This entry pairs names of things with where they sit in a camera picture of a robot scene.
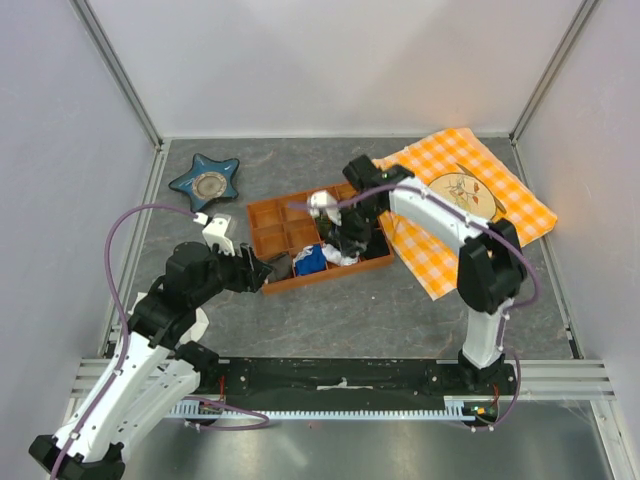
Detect olive green underwear cream waistband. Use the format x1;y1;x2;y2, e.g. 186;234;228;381
315;216;339;245

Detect aluminium frame post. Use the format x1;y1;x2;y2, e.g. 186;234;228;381
509;0;601;147
70;0;164;150

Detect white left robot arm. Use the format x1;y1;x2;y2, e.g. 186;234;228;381
29;242;272;479

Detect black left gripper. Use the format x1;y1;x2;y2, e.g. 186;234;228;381
191;239;273;306

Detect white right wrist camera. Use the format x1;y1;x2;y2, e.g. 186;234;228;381
307;190;342;226

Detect black white rolled underwear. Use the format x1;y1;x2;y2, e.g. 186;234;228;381
321;243;359;267

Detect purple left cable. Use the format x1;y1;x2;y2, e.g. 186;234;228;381
49;203;271;480

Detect brass knife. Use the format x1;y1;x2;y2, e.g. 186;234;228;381
456;163;474;177

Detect orange checkered cloth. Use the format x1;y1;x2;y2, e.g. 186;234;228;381
374;128;557;300

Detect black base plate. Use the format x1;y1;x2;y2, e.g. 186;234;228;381
195;357;516;411

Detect grey rolled underwear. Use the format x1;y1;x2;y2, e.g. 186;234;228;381
267;252;294;284

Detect light blue cable duct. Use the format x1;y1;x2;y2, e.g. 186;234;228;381
166;397;499;422

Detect beige decorated plate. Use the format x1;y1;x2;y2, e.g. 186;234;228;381
429;173;498;220

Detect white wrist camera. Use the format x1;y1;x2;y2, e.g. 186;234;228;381
194;212;235;256
307;190;342;226

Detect orange compartment organizer box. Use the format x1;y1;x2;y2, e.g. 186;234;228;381
247;190;395;295

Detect aluminium left frame post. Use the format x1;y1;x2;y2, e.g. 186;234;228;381
70;0;164;150

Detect blue star shaped dish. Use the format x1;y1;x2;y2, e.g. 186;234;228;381
168;153;240;213

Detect white underwear pile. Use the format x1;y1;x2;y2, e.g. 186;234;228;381
128;292;209;345

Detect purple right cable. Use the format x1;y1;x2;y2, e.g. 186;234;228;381
288;183;542;431

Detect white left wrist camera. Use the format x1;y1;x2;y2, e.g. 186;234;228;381
194;212;235;256

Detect blue white rolled underwear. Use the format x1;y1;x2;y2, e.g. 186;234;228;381
293;244;327;277

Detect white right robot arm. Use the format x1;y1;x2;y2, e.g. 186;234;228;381
320;155;527;394

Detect purple cable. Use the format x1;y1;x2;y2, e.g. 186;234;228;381
49;203;271;480
288;183;542;431

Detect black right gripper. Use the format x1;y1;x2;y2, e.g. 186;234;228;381
326;199;383;260

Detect aluminium right frame post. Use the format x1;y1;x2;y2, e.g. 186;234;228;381
509;0;601;147

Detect aluminium front rail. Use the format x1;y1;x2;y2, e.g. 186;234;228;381
70;359;615;400

